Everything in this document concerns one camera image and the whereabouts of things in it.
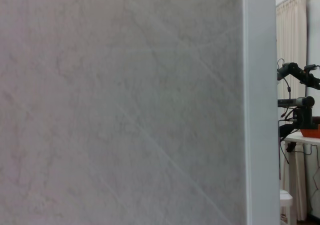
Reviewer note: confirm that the black background robot arm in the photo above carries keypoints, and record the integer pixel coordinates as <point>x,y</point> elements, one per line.
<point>298,72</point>

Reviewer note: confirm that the black arm base stand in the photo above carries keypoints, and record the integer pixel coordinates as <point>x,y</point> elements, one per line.
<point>303,112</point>

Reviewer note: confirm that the beige curtain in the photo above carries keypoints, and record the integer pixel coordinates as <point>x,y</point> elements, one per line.
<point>291,35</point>

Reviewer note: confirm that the orange tray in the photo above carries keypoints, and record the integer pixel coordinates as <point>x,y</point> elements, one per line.
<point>311,133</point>

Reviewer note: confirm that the white desk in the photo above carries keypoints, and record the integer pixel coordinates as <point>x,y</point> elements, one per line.
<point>297,180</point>

